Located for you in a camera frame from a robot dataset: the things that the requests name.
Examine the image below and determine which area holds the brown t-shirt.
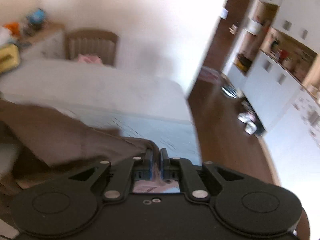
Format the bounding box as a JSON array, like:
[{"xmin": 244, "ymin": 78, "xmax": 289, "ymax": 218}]
[{"xmin": 0, "ymin": 99, "xmax": 161, "ymax": 198}]

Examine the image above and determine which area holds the white slippers pair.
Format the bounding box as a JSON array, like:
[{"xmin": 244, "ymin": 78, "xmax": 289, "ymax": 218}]
[{"xmin": 237, "ymin": 112, "xmax": 257, "ymax": 135}]

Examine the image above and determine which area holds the blue sneakers pair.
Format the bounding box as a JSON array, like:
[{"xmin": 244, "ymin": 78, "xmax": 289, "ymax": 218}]
[{"xmin": 221, "ymin": 85, "xmax": 239, "ymax": 99}]

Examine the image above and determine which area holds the red door mat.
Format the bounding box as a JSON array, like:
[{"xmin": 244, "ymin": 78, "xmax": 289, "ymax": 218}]
[{"xmin": 198, "ymin": 66, "xmax": 221, "ymax": 84}]

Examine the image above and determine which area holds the pink item on chair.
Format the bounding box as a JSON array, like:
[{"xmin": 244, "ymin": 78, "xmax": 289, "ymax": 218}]
[{"xmin": 75, "ymin": 54, "xmax": 103, "ymax": 64}]

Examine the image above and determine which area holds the far wooden chair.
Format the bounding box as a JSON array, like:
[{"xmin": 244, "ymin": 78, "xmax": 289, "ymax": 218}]
[{"xmin": 65, "ymin": 28, "xmax": 120, "ymax": 67}]

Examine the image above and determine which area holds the white cabinet row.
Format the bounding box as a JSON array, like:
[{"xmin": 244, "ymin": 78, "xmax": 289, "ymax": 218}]
[{"xmin": 228, "ymin": 0, "xmax": 319, "ymax": 157}]

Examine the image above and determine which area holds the wooden sideboard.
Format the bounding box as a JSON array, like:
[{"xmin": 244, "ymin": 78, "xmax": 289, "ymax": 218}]
[{"xmin": 19, "ymin": 23, "xmax": 66, "ymax": 60}]

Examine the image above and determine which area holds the dark wooden door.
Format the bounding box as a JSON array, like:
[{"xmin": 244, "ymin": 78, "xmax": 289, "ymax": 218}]
[{"xmin": 203, "ymin": 0, "xmax": 251, "ymax": 70}]

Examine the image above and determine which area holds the yellow tissue box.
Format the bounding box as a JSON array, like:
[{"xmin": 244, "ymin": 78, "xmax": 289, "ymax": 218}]
[{"xmin": 0, "ymin": 43, "xmax": 21, "ymax": 74}]

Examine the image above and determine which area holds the blue globe toy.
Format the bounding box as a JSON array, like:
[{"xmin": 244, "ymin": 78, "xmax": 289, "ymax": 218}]
[{"xmin": 27, "ymin": 8, "xmax": 47, "ymax": 24}]

